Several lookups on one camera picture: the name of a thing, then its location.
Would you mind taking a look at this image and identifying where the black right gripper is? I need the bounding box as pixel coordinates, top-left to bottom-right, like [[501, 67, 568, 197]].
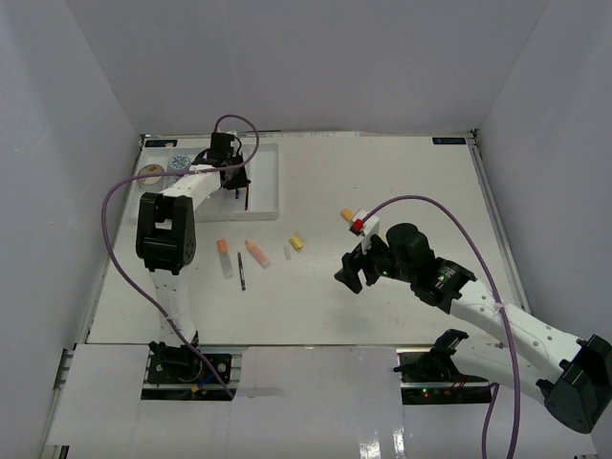
[[334, 229, 415, 295]]

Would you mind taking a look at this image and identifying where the blue slime jar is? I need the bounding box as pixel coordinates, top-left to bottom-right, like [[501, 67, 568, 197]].
[[167, 154, 191, 174]]

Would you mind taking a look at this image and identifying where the large clear tape roll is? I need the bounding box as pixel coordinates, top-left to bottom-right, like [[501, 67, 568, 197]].
[[137, 164, 165, 188]]

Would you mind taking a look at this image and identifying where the black pen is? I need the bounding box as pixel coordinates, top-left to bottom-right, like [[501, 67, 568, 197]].
[[237, 251, 247, 292]]

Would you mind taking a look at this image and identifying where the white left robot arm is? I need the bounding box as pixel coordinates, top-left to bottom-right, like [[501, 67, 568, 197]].
[[136, 151, 251, 346]]

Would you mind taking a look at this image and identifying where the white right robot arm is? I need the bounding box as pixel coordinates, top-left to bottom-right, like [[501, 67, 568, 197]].
[[335, 218, 611, 434]]

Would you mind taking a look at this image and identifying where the yellow cap near tape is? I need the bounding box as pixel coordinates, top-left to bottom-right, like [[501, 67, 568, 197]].
[[340, 208, 353, 222]]

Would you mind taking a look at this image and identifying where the yellow eraser block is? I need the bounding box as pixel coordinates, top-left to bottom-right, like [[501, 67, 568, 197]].
[[289, 232, 304, 251]]

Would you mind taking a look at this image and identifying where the orange capped glue stick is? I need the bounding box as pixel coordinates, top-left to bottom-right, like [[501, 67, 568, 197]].
[[216, 239, 233, 279]]

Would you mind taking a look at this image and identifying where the white compartment tray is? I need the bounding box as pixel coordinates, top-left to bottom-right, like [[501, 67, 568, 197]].
[[138, 138, 280, 223]]

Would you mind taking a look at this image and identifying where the pink orange highlighter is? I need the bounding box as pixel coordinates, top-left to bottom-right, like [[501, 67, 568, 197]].
[[245, 240, 271, 269]]

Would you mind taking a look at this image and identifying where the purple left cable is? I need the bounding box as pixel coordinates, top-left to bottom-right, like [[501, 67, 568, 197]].
[[100, 114, 262, 401]]

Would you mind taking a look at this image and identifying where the purple cable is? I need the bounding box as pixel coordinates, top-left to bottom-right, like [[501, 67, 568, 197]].
[[361, 195, 522, 459], [100, 114, 262, 401]]

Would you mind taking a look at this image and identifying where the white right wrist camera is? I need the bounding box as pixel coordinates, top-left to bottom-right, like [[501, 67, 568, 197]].
[[349, 209, 380, 254]]

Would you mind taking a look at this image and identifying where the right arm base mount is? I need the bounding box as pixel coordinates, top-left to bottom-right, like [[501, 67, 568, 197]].
[[393, 329, 485, 393]]

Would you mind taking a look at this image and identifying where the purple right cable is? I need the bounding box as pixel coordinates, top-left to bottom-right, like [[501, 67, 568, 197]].
[[361, 195, 522, 459]]

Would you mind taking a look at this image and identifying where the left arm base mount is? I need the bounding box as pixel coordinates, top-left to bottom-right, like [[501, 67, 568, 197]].
[[145, 341, 219, 384]]

